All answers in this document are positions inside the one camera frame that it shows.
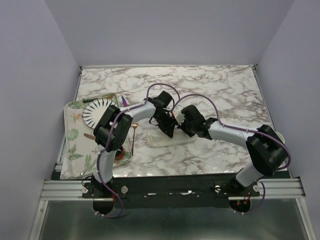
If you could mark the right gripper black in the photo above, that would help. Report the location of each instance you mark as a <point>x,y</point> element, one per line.
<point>182,127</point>

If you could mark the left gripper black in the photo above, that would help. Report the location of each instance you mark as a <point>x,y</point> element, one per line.
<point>168,129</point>

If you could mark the white cloth napkin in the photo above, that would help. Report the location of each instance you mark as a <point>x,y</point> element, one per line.
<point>160,140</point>

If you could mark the rose gold fork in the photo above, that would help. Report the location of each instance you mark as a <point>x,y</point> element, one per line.
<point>134,126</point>

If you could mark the iridescent purple utensil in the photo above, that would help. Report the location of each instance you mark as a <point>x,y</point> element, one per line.
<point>124,101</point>

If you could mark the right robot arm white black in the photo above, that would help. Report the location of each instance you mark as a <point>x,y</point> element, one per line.
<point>266,150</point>

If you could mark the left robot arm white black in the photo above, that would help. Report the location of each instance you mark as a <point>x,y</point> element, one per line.
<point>113,127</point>

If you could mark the black and copper small bowl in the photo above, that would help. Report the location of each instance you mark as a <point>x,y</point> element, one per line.
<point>119,154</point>

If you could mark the green chopsticks on tray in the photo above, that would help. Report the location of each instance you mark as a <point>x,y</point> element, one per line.
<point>102,96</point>

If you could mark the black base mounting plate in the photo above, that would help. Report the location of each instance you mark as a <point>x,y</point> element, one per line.
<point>176,191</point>

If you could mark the white plate blue stripes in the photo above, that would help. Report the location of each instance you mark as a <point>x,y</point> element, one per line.
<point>95,109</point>

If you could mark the copper spoon on tray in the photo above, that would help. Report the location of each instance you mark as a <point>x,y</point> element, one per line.
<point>89,136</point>

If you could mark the blue grey mug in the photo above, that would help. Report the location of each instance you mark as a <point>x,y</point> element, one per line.
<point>280,136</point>

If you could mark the leaf pattern serving tray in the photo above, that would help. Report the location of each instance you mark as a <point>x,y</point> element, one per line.
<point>80,154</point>

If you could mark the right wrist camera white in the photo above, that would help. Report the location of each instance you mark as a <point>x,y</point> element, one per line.
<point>179,117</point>

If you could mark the aluminium frame rail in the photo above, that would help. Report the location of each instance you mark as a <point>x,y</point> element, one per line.
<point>285,188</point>

